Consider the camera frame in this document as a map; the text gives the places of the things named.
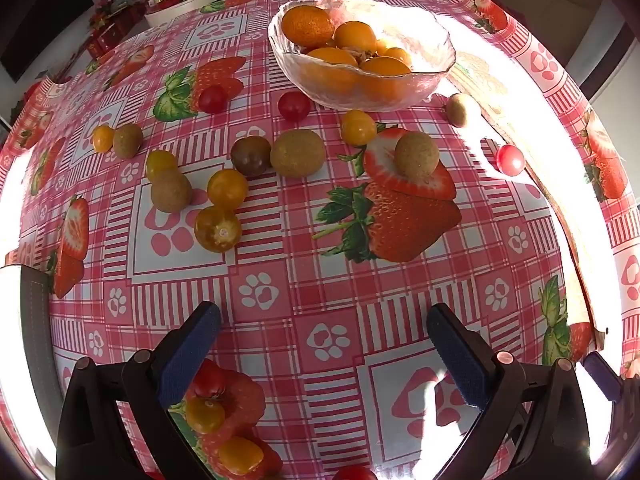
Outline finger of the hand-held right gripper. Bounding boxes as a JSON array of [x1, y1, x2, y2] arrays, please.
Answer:
[[582, 352, 623, 402]]

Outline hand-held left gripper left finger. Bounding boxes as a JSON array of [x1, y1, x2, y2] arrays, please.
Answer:
[[55, 301, 222, 480]]

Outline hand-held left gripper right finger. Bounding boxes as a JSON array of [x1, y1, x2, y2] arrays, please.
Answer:
[[426, 303, 596, 480]]

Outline red cherry tomato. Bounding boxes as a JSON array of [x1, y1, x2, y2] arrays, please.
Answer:
[[332, 465, 377, 480], [198, 85, 227, 114], [278, 91, 311, 122], [192, 360, 227, 400]]

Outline yellow cherry tomato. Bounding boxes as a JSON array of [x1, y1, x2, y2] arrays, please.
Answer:
[[146, 149, 179, 181], [217, 436, 265, 477], [92, 125, 116, 153], [340, 109, 377, 147], [185, 396, 226, 435]]

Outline orange cherry tomato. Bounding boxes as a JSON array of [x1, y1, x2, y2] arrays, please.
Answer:
[[194, 205, 243, 253], [207, 168, 249, 210]]

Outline strawberry print checked tablecloth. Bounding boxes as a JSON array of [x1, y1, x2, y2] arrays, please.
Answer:
[[0, 0, 640, 480]]

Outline pink cherry tomato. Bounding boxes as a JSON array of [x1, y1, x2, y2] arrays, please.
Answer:
[[496, 144, 526, 176]]

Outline dark brown cherry tomato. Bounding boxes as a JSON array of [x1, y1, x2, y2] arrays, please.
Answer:
[[230, 136, 273, 178]]

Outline small brown kiwi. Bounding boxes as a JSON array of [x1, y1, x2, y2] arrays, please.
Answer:
[[270, 129, 326, 178]]

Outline large yellow tomato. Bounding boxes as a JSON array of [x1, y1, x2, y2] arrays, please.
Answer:
[[334, 21, 377, 53], [382, 47, 413, 68], [306, 47, 360, 93], [360, 56, 413, 101]]

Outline clear glass bowl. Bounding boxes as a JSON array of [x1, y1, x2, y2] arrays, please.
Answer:
[[267, 0, 457, 112]]

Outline red gift boxes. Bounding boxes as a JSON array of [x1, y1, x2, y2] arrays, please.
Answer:
[[86, 0, 149, 59]]

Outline orange mandarin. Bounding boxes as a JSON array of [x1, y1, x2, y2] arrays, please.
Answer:
[[281, 5, 336, 51]]

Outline black television screen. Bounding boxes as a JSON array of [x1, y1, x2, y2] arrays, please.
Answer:
[[0, 0, 97, 83]]

